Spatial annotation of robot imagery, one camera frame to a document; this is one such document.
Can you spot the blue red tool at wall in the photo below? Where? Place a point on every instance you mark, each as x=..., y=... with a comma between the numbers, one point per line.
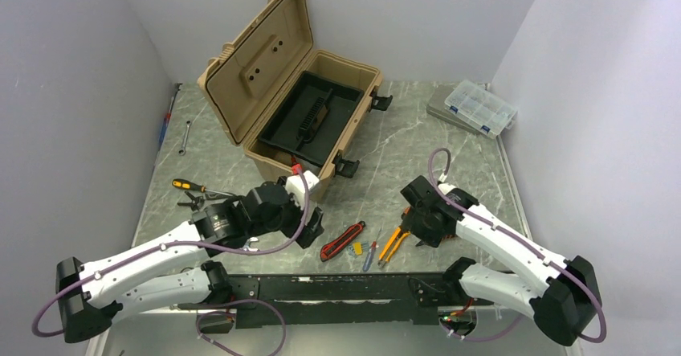
x=165, y=123

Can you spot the silver combination wrench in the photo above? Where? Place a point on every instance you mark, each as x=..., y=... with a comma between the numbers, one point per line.
x=248, y=246

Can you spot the red black utility knife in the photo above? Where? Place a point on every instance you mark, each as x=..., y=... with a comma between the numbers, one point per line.
x=335, y=247

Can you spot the yellow handled screwdriver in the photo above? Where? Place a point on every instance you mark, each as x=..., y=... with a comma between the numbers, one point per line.
x=183, y=184

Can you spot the clear compartment organizer box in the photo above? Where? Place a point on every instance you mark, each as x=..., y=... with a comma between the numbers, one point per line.
x=484, y=111

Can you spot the grey flat case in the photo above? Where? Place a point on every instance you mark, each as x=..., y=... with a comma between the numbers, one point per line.
x=436, y=107

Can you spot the orange handled pliers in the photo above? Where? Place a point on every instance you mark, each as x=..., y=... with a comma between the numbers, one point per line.
x=445, y=238

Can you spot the orange black utility knife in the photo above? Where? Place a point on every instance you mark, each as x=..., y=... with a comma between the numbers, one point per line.
x=392, y=245

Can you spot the small ratchet ring wrench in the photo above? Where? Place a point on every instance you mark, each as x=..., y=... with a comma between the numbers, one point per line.
x=185, y=137

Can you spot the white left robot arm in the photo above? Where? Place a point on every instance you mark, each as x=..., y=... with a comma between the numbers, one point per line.
x=178, y=266

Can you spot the black handled cutters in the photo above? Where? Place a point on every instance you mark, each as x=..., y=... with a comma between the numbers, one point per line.
x=195, y=202

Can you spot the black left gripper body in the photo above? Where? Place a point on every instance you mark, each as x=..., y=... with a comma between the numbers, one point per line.
x=288, y=221

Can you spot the black tool tray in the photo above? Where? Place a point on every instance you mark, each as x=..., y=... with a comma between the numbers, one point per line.
x=311, y=118

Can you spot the tan plastic toolbox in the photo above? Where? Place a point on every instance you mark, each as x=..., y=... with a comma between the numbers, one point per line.
x=250, y=78

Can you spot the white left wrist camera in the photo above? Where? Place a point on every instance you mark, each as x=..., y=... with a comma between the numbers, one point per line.
x=300, y=184

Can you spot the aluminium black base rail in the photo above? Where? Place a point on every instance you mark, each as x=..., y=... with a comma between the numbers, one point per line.
x=457, y=299

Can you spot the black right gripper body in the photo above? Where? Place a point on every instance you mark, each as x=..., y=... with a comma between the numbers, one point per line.
x=416, y=222

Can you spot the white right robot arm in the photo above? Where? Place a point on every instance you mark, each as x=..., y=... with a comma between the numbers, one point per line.
x=521, y=268

